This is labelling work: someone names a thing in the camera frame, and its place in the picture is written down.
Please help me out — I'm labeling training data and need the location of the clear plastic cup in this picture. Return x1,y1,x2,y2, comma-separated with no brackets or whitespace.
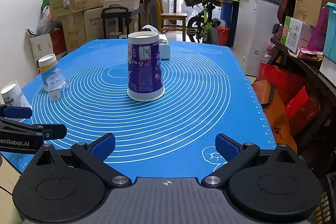
47,73,71,101

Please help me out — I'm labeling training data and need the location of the black utility cart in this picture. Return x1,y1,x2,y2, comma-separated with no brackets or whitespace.
101,6,142,39

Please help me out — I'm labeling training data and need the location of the teal storage box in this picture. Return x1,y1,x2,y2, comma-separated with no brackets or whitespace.
323,2,336,63

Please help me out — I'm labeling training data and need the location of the green white product box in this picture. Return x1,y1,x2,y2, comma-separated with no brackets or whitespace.
280,16,303,53

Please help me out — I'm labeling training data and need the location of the wooden chair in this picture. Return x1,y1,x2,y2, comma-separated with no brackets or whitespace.
155,0,187,42

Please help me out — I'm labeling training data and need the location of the orange bag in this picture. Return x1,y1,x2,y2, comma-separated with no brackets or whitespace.
252,80,297,153

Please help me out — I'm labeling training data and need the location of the red white cardboard box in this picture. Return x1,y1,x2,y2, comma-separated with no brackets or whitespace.
25,29,67,73

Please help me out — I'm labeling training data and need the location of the blue silicone mat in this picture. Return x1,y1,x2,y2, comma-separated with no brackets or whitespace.
23,39,276,179

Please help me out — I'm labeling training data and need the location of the lower stacked cardboard box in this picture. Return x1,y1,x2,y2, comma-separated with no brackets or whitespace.
61,7,104,53

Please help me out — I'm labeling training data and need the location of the green black bicycle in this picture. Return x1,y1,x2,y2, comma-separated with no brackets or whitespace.
183,0,221,46

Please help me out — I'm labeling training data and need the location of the purple paper cup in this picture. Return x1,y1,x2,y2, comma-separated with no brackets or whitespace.
127,31,165,102

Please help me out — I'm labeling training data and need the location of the blue yellow paper cup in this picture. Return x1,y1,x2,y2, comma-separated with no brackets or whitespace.
38,53,59,92

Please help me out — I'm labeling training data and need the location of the white tissue box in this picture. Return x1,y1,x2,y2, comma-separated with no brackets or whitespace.
142,25,171,60

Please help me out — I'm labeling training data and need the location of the red shopping bag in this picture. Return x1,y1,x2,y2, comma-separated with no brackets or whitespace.
257,64,319,136

